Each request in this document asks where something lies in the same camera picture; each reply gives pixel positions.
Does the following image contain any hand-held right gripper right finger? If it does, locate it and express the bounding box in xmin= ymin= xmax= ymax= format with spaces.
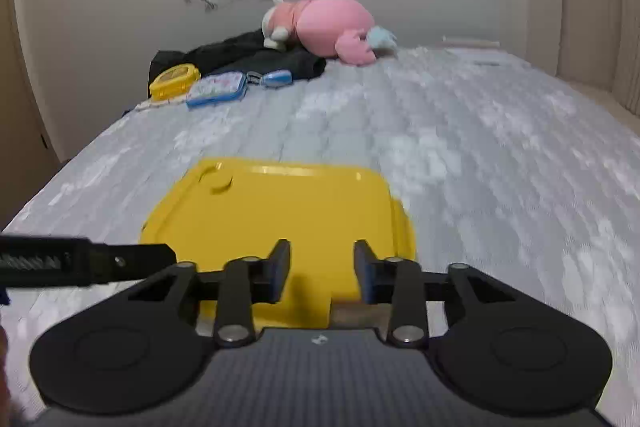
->
xmin=354 ymin=239 xmax=521 ymax=349

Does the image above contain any pink plush toy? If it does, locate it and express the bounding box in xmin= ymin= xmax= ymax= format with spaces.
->
xmin=261 ymin=0 xmax=398 ymax=66

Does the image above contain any yellow container lid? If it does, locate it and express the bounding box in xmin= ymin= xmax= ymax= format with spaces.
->
xmin=139 ymin=158 xmax=417 ymax=329

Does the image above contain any black clothing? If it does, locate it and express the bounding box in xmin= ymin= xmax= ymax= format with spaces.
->
xmin=148 ymin=29 xmax=327 ymax=95

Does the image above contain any small yellow box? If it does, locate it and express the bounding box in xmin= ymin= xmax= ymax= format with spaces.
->
xmin=149 ymin=63 xmax=202 ymax=102

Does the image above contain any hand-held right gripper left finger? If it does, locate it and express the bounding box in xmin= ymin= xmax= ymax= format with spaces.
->
xmin=127 ymin=239 xmax=292 ymax=349

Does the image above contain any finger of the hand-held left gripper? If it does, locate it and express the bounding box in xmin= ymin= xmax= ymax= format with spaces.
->
xmin=89 ymin=239 xmax=177 ymax=284

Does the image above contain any beige wooden door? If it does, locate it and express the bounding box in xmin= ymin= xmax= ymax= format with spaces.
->
xmin=0 ymin=0 xmax=63 ymax=228

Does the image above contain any white patterned cloth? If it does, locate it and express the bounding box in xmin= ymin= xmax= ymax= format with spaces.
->
xmin=132 ymin=97 xmax=188 ymax=112

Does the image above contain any thin charger cable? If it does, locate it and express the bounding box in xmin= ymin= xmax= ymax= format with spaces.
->
xmin=192 ymin=0 xmax=261 ymax=12

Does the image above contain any grey floral quilted bedspread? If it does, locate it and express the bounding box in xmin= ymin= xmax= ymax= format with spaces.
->
xmin=0 ymin=47 xmax=640 ymax=427

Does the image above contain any blue framed pouch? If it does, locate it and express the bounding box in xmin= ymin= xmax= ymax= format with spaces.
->
xmin=186 ymin=72 xmax=248 ymax=108

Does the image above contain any blue keychain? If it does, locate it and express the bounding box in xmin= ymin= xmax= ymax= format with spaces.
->
xmin=246 ymin=69 xmax=292 ymax=90

